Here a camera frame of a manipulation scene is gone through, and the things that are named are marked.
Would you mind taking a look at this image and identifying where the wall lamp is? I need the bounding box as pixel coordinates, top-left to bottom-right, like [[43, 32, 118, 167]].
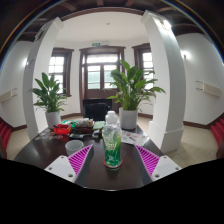
[[181, 49, 191, 61]]

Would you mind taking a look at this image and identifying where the white mug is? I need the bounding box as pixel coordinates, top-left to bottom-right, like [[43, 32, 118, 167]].
[[64, 139, 85, 157]]

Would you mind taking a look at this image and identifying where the column lamp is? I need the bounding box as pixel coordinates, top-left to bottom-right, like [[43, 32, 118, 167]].
[[161, 19, 173, 31]]

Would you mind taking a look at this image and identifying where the brown-framed glass door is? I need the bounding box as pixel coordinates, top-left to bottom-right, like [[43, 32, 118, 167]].
[[78, 45, 127, 114]]

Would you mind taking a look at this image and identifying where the small plant in white pot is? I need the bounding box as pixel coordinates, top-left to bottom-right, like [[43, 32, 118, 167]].
[[29, 71, 68, 129]]

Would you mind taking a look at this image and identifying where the red carpeted staircase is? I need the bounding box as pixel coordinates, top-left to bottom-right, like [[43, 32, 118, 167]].
[[209, 118, 224, 149], [0, 120, 13, 151]]

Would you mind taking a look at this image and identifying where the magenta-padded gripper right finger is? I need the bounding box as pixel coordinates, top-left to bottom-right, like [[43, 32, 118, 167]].
[[134, 144, 183, 184]]

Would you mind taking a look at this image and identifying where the large plant in white pot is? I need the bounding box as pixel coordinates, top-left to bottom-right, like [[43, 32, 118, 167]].
[[107, 59, 167, 130]]

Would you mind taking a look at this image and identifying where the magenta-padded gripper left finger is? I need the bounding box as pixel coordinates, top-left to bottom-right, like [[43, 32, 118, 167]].
[[43, 143, 95, 185]]

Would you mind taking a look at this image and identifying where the green book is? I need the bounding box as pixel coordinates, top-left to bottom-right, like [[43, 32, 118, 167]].
[[92, 120, 106, 131]]

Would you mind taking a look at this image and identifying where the white wall radiator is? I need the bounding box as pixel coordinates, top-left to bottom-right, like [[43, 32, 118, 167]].
[[0, 88, 18, 104], [195, 79, 223, 98]]

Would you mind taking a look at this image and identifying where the white printed leaflet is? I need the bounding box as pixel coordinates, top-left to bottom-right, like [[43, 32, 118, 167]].
[[120, 129, 149, 148]]

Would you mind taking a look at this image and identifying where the black chair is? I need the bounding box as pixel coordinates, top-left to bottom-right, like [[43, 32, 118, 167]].
[[82, 98, 113, 122]]

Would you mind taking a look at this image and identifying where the clear bottle with green label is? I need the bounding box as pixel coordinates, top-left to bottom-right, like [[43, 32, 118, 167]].
[[101, 110, 124, 169]]

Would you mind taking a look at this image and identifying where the red box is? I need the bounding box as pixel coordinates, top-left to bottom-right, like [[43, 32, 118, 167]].
[[52, 123, 73, 136]]

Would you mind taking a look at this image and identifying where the black flat device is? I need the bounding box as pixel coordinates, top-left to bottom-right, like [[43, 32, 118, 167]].
[[68, 133, 84, 140]]

